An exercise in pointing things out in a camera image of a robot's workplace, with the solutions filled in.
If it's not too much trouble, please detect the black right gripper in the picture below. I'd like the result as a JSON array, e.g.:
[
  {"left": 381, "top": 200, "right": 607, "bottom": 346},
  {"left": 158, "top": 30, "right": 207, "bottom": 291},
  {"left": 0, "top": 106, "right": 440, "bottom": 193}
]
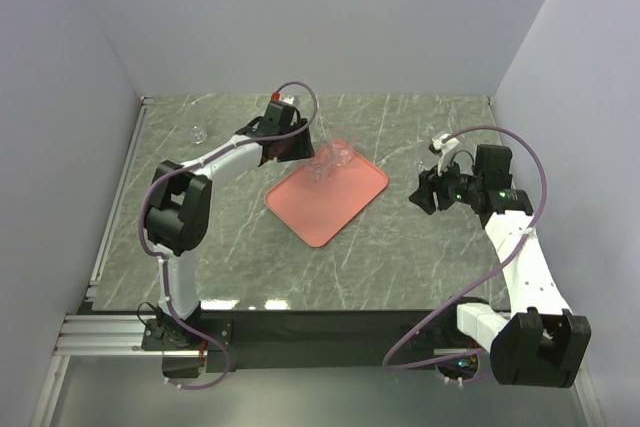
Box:
[{"left": 408, "top": 152, "right": 483, "bottom": 215}]

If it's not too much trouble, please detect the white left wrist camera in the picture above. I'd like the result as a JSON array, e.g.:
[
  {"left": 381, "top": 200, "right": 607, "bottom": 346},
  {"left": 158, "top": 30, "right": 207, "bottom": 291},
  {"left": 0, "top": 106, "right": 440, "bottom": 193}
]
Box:
[{"left": 270, "top": 92, "right": 300, "bottom": 107}]

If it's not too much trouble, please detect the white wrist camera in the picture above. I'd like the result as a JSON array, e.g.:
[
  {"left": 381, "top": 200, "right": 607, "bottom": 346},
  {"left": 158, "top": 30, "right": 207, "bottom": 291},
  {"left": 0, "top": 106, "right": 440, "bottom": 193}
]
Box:
[
  {"left": 429, "top": 132, "right": 460, "bottom": 176},
  {"left": 270, "top": 92, "right": 300, "bottom": 107}
]

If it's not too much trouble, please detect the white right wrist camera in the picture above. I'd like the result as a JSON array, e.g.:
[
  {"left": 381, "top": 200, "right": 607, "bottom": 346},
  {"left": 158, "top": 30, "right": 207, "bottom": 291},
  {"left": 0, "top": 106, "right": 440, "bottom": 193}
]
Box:
[{"left": 429, "top": 132, "right": 460, "bottom": 176}]

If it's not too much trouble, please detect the clear faceted glass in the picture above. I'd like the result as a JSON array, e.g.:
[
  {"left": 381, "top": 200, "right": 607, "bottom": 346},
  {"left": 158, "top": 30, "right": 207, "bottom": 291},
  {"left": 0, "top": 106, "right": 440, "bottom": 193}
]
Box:
[
  {"left": 327, "top": 126, "right": 356, "bottom": 167},
  {"left": 414, "top": 150, "right": 438, "bottom": 173},
  {"left": 184, "top": 119, "right": 208, "bottom": 145},
  {"left": 305, "top": 144, "right": 333, "bottom": 183}
]

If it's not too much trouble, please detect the aluminium front frame rail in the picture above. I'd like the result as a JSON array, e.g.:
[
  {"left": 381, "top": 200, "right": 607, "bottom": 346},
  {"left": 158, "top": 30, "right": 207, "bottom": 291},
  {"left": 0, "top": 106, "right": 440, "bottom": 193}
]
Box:
[{"left": 29, "top": 314, "right": 166, "bottom": 427}]

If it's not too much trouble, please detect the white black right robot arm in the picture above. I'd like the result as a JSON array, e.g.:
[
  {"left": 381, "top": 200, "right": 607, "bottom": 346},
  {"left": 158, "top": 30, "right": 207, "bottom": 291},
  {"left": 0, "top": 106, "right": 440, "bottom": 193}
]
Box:
[{"left": 409, "top": 145, "right": 591, "bottom": 388}]

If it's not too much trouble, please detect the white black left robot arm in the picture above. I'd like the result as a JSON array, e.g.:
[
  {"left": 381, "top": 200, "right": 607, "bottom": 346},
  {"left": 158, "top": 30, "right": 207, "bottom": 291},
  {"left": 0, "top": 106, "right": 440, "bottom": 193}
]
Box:
[{"left": 139, "top": 99, "right": 314, "bottom": 349}]

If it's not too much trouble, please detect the pink plastic tray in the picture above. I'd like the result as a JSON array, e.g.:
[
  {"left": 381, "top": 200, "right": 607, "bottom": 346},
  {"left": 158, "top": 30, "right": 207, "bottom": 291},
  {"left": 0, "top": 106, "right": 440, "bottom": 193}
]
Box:
[{"left": 264, "top": 146, "right": 388, "bottom": 248}]

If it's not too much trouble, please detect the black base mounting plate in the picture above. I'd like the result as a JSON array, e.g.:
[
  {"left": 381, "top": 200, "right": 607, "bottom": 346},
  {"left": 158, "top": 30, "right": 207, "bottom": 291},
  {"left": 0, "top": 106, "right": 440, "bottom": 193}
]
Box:
[{"left": 140, "top": 309, "right": 501, "bottom": 378}]

